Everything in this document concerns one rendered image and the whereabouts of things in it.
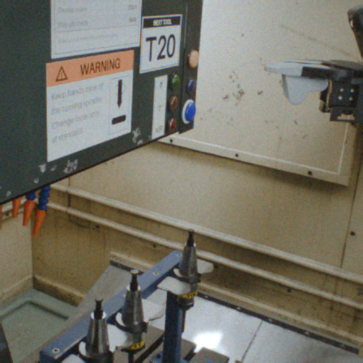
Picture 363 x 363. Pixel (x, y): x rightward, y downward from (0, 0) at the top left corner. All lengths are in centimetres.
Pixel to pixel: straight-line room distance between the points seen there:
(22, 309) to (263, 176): 114
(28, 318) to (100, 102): 166
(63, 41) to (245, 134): 107
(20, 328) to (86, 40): 168
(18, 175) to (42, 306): 170
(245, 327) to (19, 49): 138
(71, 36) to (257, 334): 133
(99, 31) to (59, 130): 12
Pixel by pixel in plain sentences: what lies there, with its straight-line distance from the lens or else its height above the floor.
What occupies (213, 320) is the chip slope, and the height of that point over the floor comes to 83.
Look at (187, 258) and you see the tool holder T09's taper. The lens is 125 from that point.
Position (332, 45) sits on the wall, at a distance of 150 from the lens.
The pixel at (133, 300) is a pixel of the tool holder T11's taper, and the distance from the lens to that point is 108.
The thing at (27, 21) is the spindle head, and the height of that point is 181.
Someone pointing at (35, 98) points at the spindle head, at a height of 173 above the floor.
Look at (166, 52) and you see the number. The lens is 78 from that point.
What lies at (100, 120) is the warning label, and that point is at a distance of 68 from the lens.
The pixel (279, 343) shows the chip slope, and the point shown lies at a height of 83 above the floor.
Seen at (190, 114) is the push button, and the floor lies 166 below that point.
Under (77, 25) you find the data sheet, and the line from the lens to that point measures 62.
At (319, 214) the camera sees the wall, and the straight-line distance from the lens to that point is 161.
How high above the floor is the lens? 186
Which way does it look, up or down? 21 degrees down
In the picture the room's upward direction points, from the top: 4 degrees clockwise
